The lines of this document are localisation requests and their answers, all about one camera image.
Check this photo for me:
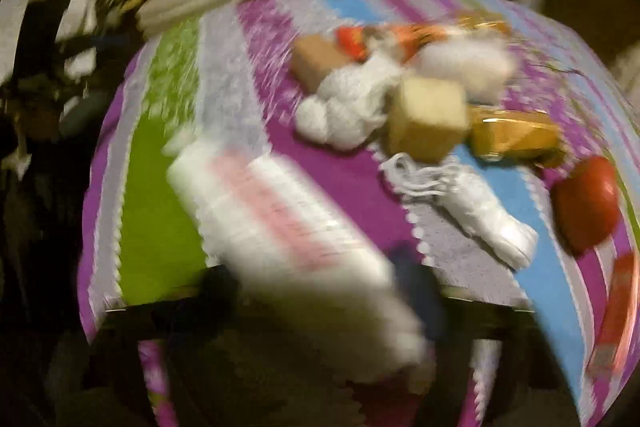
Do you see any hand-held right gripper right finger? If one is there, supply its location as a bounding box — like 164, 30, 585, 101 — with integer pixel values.
389, 246, 572, 427

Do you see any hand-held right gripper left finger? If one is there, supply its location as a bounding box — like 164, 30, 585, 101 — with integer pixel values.
102, 264, 361, 427

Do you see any white packet with pink print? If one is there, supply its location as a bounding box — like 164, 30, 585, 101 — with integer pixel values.
165, 142, 436, 383

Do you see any yellow sponge block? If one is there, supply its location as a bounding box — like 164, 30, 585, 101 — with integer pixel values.
386, 76, 471, 164

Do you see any striped printed blanket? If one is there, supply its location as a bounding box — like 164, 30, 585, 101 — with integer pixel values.
77, 0, 640, 427

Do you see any golden yellow foil wrapper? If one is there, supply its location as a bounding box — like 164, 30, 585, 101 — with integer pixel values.
467, 103, 568, 168

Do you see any red apple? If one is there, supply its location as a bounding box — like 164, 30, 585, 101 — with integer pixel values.
550, 156, 623, 255

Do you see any red orange carton box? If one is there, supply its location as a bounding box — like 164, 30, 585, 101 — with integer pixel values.
585, 252, 640, 380

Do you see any fluffy white wad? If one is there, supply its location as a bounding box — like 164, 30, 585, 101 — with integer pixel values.
414, 36, 518, 104

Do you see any orange red snack wrapper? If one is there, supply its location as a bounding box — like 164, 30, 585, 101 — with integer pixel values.
334, 23, 453, 64

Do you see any small brown cardboard box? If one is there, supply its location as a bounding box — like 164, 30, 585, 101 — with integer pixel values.
290, 33, 353, 88

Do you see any small golden wrapper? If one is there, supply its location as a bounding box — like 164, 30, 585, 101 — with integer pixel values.
454, 13, 512, 38

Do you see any white layered stack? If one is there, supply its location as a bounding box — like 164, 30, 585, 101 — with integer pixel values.
136, 0, 247, 35

